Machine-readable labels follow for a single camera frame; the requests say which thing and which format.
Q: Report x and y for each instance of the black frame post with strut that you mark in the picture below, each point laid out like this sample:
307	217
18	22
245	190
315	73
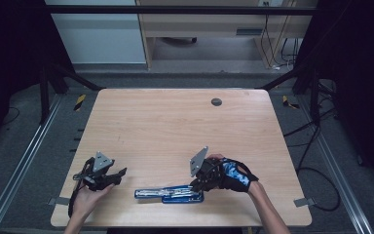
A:
315	97
44	97

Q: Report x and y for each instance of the grey round table grommet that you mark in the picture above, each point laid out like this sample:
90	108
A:
216	102

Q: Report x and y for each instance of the person's right hand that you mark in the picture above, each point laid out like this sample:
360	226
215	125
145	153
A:
237	178

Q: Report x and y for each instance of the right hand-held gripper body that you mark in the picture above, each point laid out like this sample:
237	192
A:
207	172

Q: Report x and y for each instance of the black curtain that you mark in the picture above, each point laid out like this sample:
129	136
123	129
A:
360	65
9	48

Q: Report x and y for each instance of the blue phone-like case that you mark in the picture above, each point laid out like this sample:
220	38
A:
172	195

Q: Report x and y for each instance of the person's left hand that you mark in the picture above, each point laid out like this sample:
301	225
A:
86	203

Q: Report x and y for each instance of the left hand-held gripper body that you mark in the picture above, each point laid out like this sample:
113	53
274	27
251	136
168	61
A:
99	174

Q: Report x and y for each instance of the grey tape tab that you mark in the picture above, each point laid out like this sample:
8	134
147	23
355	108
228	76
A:
304	202
54	201

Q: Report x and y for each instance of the light wooden desk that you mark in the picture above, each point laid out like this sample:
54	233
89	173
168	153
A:
207	22

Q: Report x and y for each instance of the white cabinet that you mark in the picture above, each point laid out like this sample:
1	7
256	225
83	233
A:
100	39

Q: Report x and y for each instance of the aluminium floor rail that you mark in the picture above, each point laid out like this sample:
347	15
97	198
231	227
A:
22	162
337	169

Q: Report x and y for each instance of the black horizontal frame bar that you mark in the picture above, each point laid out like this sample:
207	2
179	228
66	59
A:
175	9

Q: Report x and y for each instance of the yellow black tape piece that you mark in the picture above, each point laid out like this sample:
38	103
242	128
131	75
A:
286	101
80	102

